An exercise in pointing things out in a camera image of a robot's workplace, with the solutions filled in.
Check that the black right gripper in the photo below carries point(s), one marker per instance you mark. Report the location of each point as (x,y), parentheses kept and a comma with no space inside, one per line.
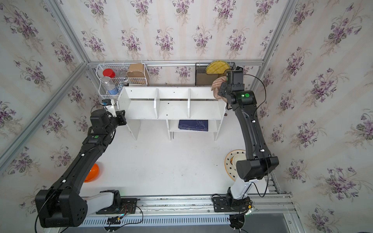
(221,90)

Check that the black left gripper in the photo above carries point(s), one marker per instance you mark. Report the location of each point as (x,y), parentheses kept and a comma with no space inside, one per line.
(121,117)

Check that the white wooden bookshelf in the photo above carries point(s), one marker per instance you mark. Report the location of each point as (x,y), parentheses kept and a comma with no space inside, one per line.
(170,104)

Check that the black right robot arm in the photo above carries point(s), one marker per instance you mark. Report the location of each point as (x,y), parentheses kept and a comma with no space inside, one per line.
(259,162)

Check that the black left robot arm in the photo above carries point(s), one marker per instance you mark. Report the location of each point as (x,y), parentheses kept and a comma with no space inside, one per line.
(61,204)

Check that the yellow woven mat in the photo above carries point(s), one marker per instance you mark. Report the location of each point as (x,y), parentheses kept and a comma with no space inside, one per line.
(217,67)

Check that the black mesh basket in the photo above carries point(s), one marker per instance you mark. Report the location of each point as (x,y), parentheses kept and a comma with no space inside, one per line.
(203,79)

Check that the clear plastic bottle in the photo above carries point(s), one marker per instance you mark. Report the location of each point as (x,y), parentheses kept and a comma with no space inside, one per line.
(109,85)

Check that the dark blue book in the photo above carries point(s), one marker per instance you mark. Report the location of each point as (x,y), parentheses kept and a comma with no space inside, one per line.
(193,125)

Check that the red lid jar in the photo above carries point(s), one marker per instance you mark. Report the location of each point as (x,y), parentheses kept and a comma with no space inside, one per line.
(109,73)

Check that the brown cardboard box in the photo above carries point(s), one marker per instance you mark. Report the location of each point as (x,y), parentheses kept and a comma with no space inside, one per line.
(136,74)

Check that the orange bowl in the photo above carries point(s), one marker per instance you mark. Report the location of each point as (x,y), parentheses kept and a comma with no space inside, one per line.
(93,173)

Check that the white ceramic bowl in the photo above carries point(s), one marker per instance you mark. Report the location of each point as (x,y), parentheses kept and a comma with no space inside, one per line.
(238,157)

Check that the star patterned plate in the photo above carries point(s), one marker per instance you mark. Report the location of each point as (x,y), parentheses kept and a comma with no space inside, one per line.
(230,169)

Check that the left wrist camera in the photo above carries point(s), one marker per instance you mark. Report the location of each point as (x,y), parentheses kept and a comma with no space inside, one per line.
(109,105)

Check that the white wire basket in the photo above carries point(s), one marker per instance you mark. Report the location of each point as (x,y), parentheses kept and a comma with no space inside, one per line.
(121,80)

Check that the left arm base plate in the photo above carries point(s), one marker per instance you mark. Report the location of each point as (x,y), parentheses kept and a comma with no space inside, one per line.
(125,206)

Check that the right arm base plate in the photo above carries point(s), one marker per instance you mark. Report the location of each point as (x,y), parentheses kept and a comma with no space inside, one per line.
(222,203)

